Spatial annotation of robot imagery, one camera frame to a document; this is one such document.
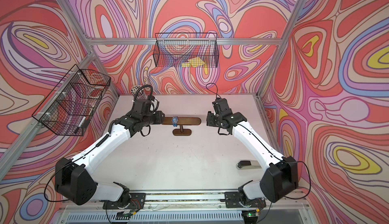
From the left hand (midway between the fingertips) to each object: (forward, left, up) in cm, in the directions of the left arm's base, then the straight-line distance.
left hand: (163, 115), depth 83 cm
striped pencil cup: (+8, +13, +11) cm, 19 cm away
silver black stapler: (-22, -45, -15) cm, 52 cm away
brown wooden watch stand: (-1, -10, -5) cm, 11 cm away
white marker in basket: (-8, +38, +5) cm, 39 cm away
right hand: (-4, -27, -2) cm, 27 cm away
